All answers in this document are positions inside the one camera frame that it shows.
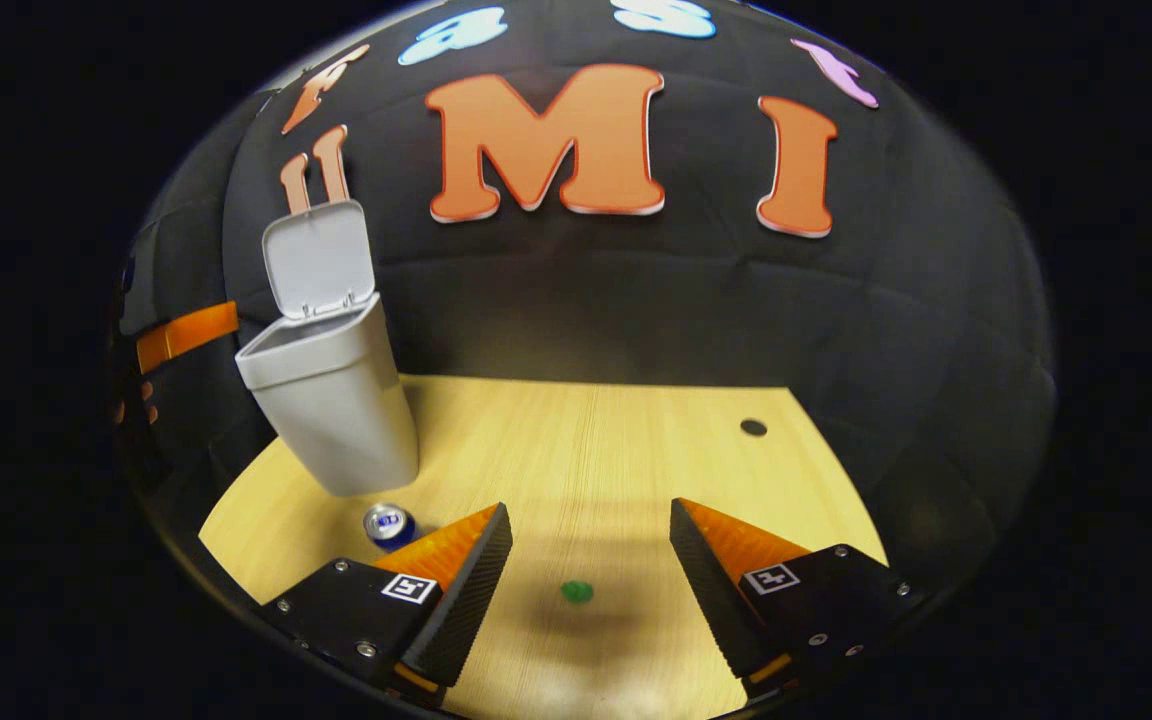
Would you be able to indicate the wooden desktop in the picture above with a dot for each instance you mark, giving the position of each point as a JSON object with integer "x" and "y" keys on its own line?
{"x": 596, "y": 450}

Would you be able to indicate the green paper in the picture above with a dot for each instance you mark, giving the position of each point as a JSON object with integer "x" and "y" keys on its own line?
{"x": 577, "y": 592}

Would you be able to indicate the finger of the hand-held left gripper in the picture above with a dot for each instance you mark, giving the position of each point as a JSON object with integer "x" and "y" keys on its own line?
{"x": 186, "y": 335}

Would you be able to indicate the white desktop garbage bin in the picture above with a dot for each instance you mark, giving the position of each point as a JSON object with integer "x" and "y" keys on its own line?
{"x": 336, "y": 410}

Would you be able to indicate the blue pop can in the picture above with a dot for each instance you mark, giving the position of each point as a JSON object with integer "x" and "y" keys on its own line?
{"x": 388, "y": 525}

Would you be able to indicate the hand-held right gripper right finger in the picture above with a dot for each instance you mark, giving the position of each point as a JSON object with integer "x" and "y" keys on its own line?
{"x": 711, "y": 600}

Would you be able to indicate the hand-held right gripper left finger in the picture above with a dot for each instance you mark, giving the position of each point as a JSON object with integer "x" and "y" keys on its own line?
{"x": 461, "y": 600}

